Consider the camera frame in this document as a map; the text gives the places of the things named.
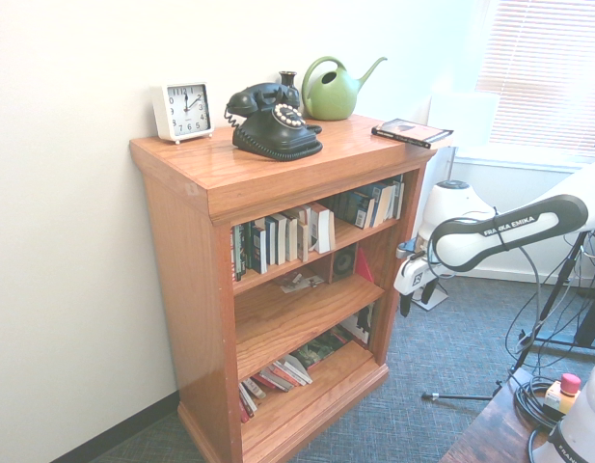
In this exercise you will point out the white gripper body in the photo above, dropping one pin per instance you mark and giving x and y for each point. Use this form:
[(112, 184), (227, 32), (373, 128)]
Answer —
[(415, 279)]

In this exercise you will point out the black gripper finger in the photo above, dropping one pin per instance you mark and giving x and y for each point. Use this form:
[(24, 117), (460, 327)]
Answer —
[(405, 305), (429, 294)]

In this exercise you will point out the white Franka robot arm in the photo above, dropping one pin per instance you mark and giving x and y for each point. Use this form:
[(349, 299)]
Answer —
[(509, 231)]

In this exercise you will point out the white black illustrated book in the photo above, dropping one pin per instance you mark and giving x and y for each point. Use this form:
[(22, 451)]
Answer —
[(362, 323)]

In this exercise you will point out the red folder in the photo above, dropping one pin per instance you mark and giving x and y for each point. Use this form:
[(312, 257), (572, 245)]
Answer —
[(362, 267)]

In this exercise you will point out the small black speaker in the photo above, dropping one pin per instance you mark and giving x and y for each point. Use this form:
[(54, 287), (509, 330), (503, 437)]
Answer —
[(345, 264)]

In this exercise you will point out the cream pages paperback book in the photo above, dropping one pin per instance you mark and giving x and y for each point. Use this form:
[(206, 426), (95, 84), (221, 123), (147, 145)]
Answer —
[(381, 207)]

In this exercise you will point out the blue black cover book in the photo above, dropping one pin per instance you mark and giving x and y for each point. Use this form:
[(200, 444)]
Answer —
[(362, 212)]

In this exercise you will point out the dark green flat book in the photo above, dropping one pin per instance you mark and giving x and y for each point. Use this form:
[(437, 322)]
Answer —
[(321, 349)]

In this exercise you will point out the thick white leaning book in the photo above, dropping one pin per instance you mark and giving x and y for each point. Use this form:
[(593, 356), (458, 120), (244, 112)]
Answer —
[(323, 231)]

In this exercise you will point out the loose papers clutter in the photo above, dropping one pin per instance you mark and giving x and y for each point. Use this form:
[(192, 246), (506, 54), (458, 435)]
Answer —
[(297, 284)]

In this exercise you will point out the white illustrated leaning book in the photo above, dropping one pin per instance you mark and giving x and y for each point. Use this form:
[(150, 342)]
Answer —
[(297, 370)]

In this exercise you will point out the white cover paperback book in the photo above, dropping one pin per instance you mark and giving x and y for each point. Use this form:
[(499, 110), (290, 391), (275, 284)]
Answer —
[(292, 238)]

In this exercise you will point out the dark cover paperback book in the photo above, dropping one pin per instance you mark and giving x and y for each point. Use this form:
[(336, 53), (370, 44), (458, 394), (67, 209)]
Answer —
[(282, 238)]

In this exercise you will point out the blue cover paperback book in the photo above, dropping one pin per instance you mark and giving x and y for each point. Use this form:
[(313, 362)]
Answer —
[(272, 241)]

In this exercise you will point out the red spine leaning book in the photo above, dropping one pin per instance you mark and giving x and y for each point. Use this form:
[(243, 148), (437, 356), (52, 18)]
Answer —
[(275, 378)]

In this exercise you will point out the dark wooden table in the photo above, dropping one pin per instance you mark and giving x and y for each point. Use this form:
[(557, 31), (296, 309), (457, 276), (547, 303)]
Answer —
[(490, 434)]

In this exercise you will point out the black cover paperback book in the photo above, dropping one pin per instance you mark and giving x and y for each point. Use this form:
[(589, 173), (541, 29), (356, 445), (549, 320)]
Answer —
[(261, 251)]

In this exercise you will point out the red yellow emergency stop button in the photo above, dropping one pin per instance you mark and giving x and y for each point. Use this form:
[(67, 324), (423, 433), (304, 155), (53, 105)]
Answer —
[(569, 383)]

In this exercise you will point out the white floor lamp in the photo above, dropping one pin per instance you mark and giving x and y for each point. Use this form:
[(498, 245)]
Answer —
[(463, 118)]

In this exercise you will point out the dark green spine book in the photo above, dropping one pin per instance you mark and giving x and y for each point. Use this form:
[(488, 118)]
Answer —
[(246, 246)]

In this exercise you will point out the small white red book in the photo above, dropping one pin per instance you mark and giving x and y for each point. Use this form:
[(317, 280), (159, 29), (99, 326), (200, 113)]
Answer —
[(246, 402)]

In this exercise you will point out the green plastic watering can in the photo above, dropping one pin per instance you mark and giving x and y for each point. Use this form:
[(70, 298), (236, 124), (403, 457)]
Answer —
[(331, 99)]

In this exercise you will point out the black vintage rotary telephone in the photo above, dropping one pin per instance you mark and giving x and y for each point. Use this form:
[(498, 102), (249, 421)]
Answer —
[(273, 140)]

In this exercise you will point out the wooden bookshelf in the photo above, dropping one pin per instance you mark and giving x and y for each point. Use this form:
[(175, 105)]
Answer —
[(181, 289)]

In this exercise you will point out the black ceramic vase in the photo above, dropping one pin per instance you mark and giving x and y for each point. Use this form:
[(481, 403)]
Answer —
[(288, 82)]

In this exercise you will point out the white window blinds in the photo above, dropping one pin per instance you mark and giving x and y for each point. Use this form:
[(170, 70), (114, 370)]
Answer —
[(543, 72)]

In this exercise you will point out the white square alarm clock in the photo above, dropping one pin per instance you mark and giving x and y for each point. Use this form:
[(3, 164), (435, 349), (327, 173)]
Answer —
[(186, 108)]

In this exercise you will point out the black camera tripod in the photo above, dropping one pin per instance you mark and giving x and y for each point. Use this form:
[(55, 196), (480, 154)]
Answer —
[(542, 313)]

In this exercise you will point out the black metal desk frame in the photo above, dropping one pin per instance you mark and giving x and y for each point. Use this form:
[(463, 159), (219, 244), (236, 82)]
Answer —
[(593, 323)]

